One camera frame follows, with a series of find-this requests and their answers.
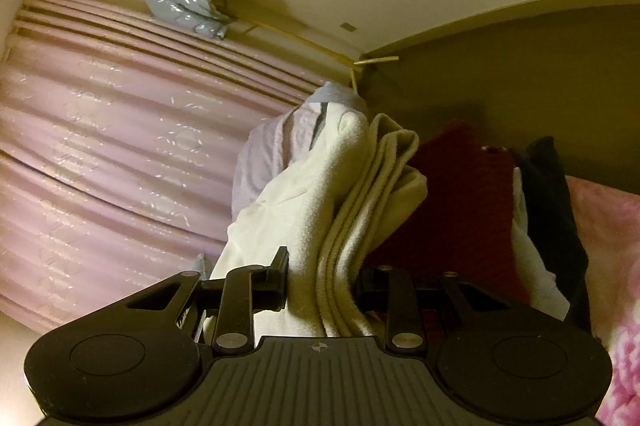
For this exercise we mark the pink patterned blanket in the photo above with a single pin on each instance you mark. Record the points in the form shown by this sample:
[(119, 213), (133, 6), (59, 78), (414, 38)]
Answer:
[(610, 231)]

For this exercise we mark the cream long-sleeved garment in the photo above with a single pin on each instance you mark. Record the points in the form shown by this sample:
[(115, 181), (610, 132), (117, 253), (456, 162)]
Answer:
[(320, 216)]

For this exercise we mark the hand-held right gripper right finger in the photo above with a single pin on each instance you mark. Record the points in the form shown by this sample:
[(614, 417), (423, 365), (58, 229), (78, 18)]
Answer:
[(370, 292)]

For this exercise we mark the white cloth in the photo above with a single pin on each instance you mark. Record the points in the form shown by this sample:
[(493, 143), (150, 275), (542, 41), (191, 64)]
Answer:
[(532, 256)]

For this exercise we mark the wooden stick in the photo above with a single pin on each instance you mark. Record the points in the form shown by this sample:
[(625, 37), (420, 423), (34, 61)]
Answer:
[(375, 60)]

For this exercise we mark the pink pleated curtain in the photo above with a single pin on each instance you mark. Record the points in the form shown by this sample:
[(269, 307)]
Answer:
[(110, 145)]

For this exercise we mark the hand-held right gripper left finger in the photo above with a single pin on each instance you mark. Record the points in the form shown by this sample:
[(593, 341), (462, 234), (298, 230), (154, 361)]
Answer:
[(275, 292)]

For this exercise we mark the lavender shirt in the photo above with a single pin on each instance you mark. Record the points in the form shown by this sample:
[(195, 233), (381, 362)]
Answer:
[(270, 145)]

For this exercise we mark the black garment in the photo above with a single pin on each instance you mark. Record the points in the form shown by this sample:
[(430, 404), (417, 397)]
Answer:
[(550, 186)]

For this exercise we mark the dark red garment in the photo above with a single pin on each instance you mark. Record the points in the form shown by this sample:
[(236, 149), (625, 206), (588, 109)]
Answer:
[(460, 196)]

